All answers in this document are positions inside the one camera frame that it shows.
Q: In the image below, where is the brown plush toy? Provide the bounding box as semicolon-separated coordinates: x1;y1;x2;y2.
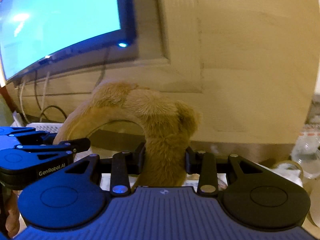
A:
54;81;201;187

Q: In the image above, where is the person's hand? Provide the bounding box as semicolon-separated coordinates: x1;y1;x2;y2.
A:
5;191;20;238

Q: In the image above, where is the white perforated plastic basket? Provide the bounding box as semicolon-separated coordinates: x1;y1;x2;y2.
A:
27;122;63;133

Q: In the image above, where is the clear plastic bowl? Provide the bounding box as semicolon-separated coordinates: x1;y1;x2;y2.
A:
291;133;319;179

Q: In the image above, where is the white perforated steamer pot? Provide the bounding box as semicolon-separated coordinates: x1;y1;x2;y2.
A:
310;179;320;227

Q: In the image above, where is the black television cable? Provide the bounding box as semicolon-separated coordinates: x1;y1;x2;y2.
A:
34;47;111;123

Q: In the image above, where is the white television cable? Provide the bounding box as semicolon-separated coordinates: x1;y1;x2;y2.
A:
17;72;51;123

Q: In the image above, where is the wall-mounted television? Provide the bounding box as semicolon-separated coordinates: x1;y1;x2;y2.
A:
1;0;137;83

